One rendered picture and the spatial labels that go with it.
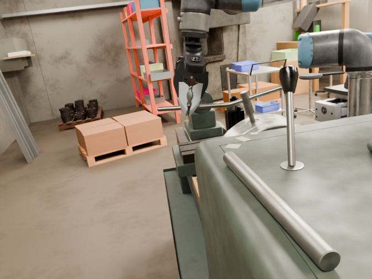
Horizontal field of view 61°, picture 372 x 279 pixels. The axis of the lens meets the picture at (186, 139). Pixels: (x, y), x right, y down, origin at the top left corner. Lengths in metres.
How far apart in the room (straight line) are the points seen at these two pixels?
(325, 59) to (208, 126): 1.01
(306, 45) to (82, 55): 7.14
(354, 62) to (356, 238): 0.83
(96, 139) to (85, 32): 4.11
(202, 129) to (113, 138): 2.56
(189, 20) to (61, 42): 7.30
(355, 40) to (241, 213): 0.83
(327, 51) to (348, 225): 0.81
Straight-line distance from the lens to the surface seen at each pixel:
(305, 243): 0.34
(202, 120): 1.96
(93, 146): 4.36
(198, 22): 0.82
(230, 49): 7.36
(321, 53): 1.14
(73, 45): 8.03
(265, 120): 0.86
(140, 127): 4.48
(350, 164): 0.55
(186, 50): 0.79
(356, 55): 1.14
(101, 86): 8.06
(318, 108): 1.57
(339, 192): 0.46
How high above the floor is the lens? 1.47
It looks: 18 degrees down
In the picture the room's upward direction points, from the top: 8 degrees counter-clockwise
